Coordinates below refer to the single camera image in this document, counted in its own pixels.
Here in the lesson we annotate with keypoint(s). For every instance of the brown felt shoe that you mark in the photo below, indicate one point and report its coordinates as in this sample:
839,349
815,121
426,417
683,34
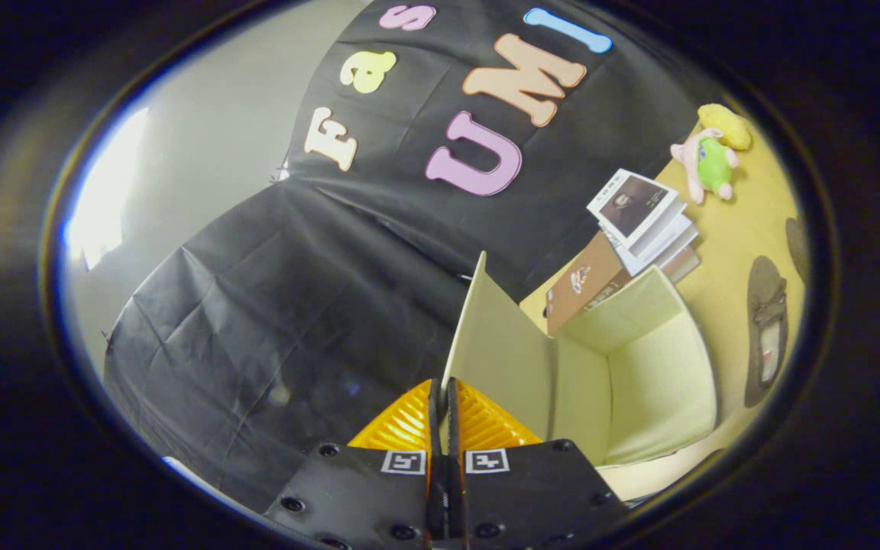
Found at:
797,248
765,305

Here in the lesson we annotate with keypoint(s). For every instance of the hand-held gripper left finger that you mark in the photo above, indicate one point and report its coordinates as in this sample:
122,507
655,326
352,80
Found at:
363,489

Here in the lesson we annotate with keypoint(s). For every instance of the thin white book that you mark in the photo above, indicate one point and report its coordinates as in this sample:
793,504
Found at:
677,248

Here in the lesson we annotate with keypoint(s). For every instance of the brown-edged book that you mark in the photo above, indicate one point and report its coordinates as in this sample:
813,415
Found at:
684,266

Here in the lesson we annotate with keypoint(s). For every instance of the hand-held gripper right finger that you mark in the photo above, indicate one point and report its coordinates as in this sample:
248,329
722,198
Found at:
532,489

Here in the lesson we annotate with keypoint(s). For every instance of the brown cardboard box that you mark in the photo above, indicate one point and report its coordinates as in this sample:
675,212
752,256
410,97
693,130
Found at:
585,283

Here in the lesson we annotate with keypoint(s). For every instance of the thick white book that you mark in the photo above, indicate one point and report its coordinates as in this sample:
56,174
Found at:
665,229

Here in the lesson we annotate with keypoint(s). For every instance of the white portrait cover book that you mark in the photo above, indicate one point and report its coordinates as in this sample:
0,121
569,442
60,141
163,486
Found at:
631,205

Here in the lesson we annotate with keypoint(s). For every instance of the green and pink plush toy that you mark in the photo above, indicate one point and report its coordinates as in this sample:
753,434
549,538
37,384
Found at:
711,164

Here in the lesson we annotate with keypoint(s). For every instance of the yellow plush toy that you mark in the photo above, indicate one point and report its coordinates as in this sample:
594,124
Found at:
726,124

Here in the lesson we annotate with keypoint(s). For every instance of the cream fabric storage box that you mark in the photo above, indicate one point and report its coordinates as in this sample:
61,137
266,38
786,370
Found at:
646,382

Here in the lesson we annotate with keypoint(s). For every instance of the black backdrop cloth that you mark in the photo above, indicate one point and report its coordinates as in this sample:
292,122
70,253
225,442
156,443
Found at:
295,305

